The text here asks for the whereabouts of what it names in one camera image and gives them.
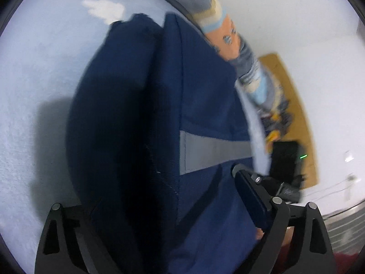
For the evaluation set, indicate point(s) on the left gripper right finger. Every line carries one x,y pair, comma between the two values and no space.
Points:
295,239

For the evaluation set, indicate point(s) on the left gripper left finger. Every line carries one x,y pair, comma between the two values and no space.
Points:
67,245

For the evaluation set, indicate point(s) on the person's right hand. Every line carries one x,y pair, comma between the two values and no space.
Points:
284,236

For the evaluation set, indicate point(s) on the light blue cloud bedsheet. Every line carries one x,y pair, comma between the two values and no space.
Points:
45,48

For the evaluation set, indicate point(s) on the navy jacket with red collar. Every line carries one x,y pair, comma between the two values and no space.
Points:
154,131

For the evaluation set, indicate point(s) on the colourful patterned cloth pile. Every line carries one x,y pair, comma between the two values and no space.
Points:
276,124

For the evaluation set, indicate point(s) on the patchwork rolled quilt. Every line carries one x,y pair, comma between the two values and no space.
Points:
216,25

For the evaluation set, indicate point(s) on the wooden headboard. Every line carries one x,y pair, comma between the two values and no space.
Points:
300,127

